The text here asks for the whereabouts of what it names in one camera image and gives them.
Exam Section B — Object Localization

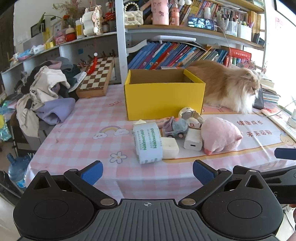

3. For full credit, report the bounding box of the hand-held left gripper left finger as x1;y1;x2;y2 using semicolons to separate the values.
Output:
24;160;117;210

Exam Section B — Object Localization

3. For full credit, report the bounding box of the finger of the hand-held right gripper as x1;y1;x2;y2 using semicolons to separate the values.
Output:
274;148;296;160
232;165;296;186

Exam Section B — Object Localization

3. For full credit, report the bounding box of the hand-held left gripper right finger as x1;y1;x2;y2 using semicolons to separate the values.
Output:
179;159;277;209

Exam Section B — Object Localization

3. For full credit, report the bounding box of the pink plush pig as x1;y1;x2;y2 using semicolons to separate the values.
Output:
201;116;243;155

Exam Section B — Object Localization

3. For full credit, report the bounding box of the white soap bar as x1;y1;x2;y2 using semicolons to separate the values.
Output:
161;137;179;159

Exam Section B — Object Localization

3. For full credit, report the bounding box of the grey purple toy car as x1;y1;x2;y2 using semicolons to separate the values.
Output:
162;116;189;139

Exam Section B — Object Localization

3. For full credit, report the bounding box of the beige wristwatch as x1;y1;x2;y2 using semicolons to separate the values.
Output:
178;107;204;124

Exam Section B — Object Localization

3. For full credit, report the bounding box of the white green-printed tape roll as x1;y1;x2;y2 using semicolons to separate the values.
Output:
132;122;163;165

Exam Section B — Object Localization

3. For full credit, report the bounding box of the yellow cardboard box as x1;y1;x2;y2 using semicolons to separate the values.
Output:
124;68;206;121

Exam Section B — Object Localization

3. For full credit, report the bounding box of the orange white workbook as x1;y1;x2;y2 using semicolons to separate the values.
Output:
261;109;296;145

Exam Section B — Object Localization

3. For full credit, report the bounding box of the pink checked tablecloth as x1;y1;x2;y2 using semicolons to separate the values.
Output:
24;83;296;204

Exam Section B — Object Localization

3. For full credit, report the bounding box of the white small device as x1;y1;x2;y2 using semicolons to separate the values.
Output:
287;109;296;128

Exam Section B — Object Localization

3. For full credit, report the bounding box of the large black smartphone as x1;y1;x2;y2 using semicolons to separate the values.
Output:
252;84;264;110

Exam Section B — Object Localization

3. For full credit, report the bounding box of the stack of flat books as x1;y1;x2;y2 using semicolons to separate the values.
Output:
260;77;281;103

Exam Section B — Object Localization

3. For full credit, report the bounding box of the lavender garment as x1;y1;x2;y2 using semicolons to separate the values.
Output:
37;97;76;125

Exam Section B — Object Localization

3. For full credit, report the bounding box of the blue water jug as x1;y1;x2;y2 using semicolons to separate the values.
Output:
6;153;31;189

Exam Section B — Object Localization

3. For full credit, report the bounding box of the orange white fluffy cat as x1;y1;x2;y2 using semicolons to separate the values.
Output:
187;60;262;114

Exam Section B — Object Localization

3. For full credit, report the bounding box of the wooden chessboard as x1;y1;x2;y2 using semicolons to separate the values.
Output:
76;56;115;98

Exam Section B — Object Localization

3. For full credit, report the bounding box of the white crumpled garment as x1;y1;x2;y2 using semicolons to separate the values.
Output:
16;65;71;137

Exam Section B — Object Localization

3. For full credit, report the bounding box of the iridescent plastic bag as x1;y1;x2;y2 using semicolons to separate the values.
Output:
0;100;12;142

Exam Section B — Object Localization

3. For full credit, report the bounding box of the dark clothes pile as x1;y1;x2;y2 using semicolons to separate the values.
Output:
53;57;87;98

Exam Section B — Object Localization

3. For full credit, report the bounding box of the red plastic toy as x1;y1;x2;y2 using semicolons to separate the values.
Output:
86;53;99;75

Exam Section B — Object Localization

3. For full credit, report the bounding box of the red book box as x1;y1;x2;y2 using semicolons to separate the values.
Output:
228;48;252;66

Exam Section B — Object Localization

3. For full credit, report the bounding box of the black small box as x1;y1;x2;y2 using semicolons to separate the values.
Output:
253;33;265;46

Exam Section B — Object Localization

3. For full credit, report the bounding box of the row of blue picture books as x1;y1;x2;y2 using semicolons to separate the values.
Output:
128;41;229;70

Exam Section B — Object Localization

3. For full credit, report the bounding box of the grey side shelf unit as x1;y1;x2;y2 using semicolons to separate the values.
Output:
1;31;118;95

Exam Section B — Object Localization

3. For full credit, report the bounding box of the white pen holder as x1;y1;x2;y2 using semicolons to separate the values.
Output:
225;20;238;36
237;23;252;42

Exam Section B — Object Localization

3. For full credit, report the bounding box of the white wooden bookshelf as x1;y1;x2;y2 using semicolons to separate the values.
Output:
115;0;266;85

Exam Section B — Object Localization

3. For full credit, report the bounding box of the yellow book set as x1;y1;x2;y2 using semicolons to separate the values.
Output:
247;10;262;34

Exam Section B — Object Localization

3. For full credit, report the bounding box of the red ceramic pot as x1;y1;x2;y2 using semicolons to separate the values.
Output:
64;25;77;42

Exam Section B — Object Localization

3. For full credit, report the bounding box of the dark wooden door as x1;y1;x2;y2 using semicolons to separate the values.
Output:
0;14;14;63

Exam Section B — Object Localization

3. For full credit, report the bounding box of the cream quilted handbag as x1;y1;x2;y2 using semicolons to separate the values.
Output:
124;1;144;25

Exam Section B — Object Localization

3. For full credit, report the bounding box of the orange pink bottle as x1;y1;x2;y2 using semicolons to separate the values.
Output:
169;0;180;26

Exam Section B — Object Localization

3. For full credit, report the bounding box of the row of yellow-spined books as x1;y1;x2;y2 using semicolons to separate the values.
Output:
179;0;222;24

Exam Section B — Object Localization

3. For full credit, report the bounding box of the pink tumbler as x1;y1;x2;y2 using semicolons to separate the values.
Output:
151;0;169;25

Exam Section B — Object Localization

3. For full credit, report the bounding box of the dried flower bouquet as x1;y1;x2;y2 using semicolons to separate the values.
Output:
53;0;81;21

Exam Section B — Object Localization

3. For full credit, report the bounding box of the white charging cable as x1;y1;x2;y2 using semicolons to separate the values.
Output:
215;25;232;56

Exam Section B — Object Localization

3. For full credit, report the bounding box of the black picture frame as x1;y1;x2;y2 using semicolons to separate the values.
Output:
31;22;45;37

